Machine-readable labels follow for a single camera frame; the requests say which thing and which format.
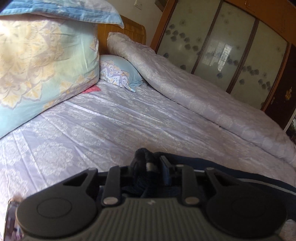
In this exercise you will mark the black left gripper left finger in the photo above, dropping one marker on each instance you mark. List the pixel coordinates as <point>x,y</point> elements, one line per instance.
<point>139,162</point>

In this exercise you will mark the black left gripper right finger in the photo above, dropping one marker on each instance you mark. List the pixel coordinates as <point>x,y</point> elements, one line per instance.
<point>167,169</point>

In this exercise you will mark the dark navy pants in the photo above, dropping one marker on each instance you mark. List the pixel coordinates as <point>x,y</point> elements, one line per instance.
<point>225,195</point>

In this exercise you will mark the lavender patterned bed sheet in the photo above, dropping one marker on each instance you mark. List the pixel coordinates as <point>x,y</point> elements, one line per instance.
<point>104,129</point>

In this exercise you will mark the rolled lavender quilt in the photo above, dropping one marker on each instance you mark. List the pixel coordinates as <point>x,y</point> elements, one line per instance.
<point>204,98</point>

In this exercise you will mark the red cloth under duvet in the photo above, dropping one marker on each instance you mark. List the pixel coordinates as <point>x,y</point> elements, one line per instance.
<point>94,88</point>

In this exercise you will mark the small blue floral pillow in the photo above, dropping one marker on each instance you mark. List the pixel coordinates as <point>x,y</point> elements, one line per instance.
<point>120,72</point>

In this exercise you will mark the wooden headboard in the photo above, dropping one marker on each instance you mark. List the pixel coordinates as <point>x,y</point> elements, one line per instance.
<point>133,30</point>

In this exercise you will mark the dark brown door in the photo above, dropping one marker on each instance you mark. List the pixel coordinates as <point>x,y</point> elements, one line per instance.
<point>282,106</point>

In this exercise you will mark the wooden wardrobe with frosted doors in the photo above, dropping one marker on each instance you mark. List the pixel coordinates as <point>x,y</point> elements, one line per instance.
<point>242,47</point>

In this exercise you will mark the large floral folded duvet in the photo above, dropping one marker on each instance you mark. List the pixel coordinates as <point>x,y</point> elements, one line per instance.
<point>44,61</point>

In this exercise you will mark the blue bordered pillow on top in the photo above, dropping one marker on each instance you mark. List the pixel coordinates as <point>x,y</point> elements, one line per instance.
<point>98,12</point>

